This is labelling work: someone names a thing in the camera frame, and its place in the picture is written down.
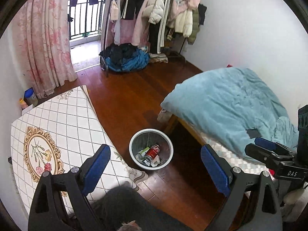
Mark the white round trash bin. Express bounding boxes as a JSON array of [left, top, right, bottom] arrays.
[[129, 128, 174, 171]]

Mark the grey patterned pillow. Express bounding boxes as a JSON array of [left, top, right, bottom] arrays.
[[157, 109, 173, 123]]

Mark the white checked floral tablecloth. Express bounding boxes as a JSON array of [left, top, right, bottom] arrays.
[[10, 85, 148, 213]]

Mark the wooden bed frame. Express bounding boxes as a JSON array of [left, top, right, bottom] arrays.
[[164, 115, 207, 146]]

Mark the blue sleeping bag pile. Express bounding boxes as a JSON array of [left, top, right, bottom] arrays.
[[99, 43, 150, 73]]

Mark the white medicine box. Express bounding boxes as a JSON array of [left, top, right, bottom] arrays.
[[139, 147, 150, 157]]

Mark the teal bed quilt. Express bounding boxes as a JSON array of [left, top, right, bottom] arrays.
[[161, 67, 299, 161]]

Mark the pink floral curtain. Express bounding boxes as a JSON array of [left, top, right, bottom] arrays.
[[10, 0, 77, 99]]

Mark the clothes rack with coats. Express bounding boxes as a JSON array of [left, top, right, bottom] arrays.
[[100, 0, 207, 72]]

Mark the blue yellow bottle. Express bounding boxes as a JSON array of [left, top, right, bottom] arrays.
[[19, 88, 38, 110]]

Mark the red soda can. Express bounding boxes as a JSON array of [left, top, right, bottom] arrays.
[[145, 144, 160, 162]]

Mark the black balcony railing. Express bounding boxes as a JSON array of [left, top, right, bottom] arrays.
[[67, 0, 105, 41]]

